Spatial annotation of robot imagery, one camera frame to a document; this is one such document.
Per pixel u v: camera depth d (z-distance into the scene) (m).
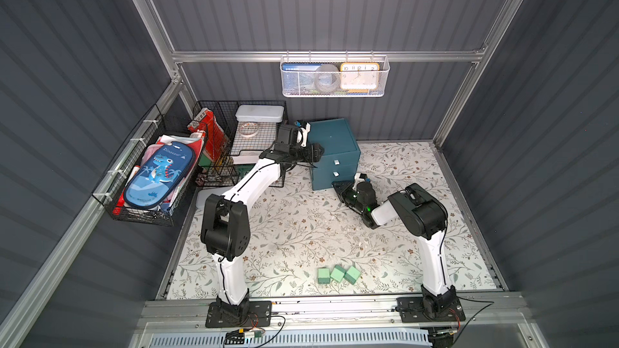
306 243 0.89
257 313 0.73
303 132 0.74
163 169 0.66
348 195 0.91
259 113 1.02
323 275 0.79
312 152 0.79
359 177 0.97
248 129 0.99
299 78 0.91
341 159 0.90
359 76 0.89
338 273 0.79
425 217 0.58
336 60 0.89
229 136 1.20
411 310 0.74
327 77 0.88
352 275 0.79
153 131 0.77
